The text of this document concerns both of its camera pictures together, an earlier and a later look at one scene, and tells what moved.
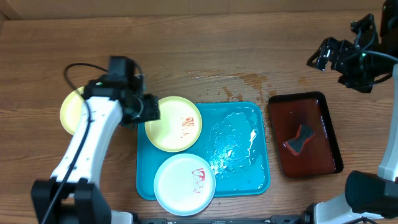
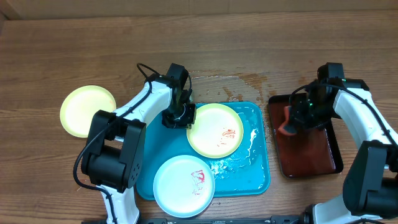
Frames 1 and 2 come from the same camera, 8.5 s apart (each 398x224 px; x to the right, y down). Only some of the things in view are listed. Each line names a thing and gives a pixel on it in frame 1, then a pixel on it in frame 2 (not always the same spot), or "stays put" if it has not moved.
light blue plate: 185,184 stays put
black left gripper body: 144,109 -> 180,116
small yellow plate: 180,126 -> 217,132
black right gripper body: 328,53 -> 296,113
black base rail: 304,218 stays put
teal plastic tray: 234,141 stays put
